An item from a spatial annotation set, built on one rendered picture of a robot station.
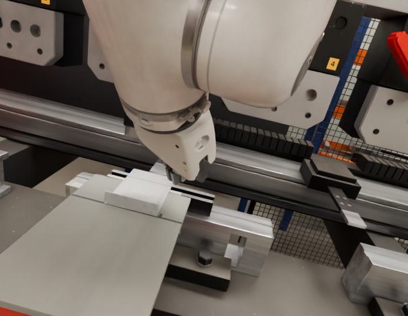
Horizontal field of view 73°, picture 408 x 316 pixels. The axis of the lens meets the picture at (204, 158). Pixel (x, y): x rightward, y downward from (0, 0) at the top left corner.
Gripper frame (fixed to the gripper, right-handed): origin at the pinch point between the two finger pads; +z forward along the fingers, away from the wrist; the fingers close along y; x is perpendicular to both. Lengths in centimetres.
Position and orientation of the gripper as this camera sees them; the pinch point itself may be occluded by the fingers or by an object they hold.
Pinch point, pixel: (177, 170)
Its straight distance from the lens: 41.4
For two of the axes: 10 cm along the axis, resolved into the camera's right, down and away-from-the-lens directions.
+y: -7.5, -5.8, 3.2
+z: -0.1, 4.9, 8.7
